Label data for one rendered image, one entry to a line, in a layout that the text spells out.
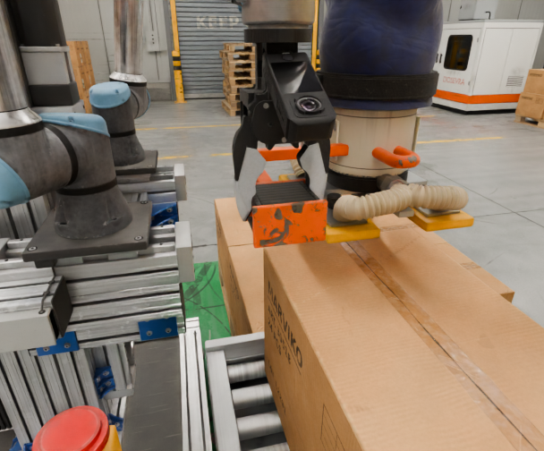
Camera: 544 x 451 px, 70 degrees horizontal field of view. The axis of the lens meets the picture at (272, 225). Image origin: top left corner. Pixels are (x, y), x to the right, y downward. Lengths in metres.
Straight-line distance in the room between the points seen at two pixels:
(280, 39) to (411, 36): 0.34
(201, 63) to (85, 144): 9.70
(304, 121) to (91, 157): 0.53
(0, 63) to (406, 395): 0.75
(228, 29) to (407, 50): 9.85
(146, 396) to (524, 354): 1.26
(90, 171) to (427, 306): 0.68
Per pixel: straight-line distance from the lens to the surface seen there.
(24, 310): 0.86
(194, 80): 10.47
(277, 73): 0.41
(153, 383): 1.67
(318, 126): 0.36
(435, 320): 0.76
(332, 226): 0.70
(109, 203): 0.85
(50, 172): 0.76
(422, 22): 0.75
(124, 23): 1.41
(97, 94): 1.30
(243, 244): 1.80
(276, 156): 0.72
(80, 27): 10.70
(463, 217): 0.80
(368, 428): 0.57
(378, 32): 0.71
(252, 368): 1.19
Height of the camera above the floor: 1.40
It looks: 26 degrees down
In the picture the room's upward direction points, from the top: straight up
